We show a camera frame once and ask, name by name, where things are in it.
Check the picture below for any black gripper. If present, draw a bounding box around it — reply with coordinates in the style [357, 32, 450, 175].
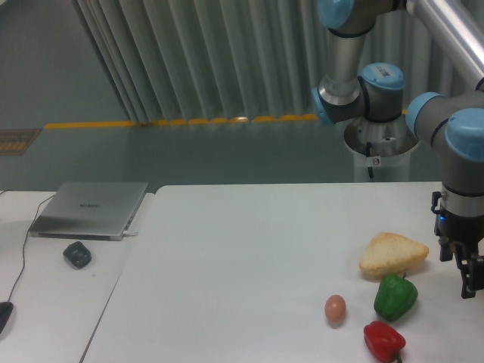
[431, 191, 483, 299]

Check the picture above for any white usb plug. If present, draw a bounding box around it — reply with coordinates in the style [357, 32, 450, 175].
[123, 230, 138, 237]

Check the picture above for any small black gadget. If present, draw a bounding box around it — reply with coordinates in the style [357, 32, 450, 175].
[63, 241, 92, 269]

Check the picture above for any silver closed laptop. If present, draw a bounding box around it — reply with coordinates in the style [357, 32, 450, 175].
[29, 181, 148, 240]

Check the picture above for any black computer mouse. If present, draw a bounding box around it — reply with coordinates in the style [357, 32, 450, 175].
[0, 301, 14, 333]

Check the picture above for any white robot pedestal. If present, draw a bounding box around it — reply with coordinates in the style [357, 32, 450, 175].
[343, 116, 419, 182]

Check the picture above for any green bell pepper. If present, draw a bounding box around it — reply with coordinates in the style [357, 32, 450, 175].
[374, 275, 418, 322]

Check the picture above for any thin black cable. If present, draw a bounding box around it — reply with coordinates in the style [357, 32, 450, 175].
[0, 188, 57, 303]

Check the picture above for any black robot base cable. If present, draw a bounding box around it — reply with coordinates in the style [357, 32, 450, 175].
[365, 141, 375, 181]

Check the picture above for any grey pleated curtain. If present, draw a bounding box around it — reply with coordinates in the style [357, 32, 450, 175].
[74, 1, 483, 124]

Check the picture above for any red bell pepper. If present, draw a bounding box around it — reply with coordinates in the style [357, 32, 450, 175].
[364, 321, 406, 363]

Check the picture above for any triangular bread slice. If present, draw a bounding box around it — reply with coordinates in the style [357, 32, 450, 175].
[358, 232, 430, 279]

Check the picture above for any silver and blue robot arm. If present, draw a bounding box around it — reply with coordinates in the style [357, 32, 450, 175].
[312, 1, 483, 298]

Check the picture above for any brown egg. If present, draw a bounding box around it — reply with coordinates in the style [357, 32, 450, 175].
[324, 295, 346, 324]

